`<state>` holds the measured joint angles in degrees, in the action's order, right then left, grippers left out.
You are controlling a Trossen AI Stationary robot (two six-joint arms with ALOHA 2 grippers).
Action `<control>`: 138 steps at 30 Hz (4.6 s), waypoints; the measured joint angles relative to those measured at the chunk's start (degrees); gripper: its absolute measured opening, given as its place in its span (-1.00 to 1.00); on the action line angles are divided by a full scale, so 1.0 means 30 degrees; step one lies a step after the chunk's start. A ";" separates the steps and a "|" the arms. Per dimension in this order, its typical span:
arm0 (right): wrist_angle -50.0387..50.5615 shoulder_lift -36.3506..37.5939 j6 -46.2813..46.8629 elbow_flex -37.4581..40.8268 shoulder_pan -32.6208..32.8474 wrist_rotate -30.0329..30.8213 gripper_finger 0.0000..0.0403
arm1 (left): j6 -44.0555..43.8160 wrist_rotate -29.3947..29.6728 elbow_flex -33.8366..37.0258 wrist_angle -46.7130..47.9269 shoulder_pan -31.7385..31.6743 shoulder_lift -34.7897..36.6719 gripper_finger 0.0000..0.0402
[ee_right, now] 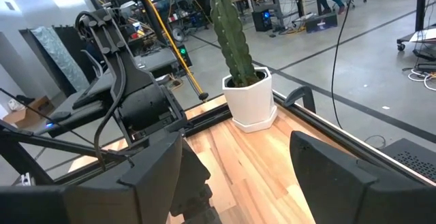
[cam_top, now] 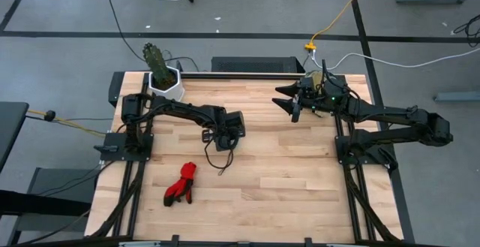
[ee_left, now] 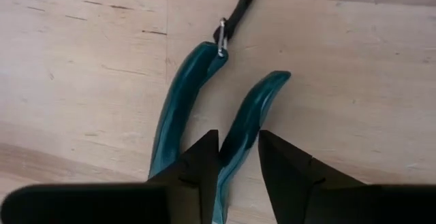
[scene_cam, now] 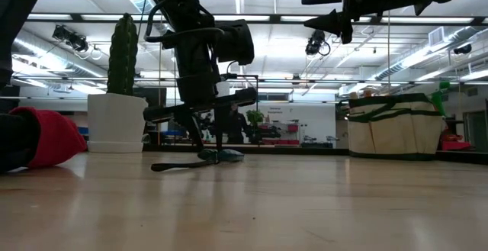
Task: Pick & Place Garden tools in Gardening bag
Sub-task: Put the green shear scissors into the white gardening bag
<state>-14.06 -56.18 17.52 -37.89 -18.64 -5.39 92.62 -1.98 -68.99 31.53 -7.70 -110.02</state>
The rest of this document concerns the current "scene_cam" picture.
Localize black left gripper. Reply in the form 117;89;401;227
143;29;258;163

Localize green-handled pruning shears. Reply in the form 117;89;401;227
150;147;245;172

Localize green plastic spray bottle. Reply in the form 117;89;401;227
430;81;451;117

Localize red black gardening glove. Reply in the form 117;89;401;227
0;106;88;174

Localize beige green-trimmed gardening bag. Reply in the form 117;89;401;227
337;92;445;162

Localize person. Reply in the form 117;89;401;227
226;104;249;144

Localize black ceiling spotlight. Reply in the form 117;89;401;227
304;28;331;56
68;32;89;53

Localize leafy green potted plant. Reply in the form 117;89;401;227
246;109;268;140

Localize red bin shelf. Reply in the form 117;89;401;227
261;121;300;146

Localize white plant pot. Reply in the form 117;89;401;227
87;92;149;153

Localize green cactus plant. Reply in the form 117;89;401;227
106;13;139;96

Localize red crate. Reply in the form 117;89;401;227
441;132;474;152

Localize black overhead frame bar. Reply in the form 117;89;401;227
26;12;488;25

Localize black table edge rail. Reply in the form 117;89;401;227
143;143;488;166

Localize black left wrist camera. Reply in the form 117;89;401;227
217;19;255;66

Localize silver ceiling duct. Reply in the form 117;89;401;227
11;27;108;79
375;25;483;81

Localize black ceiling camera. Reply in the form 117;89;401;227
453;43;473;56

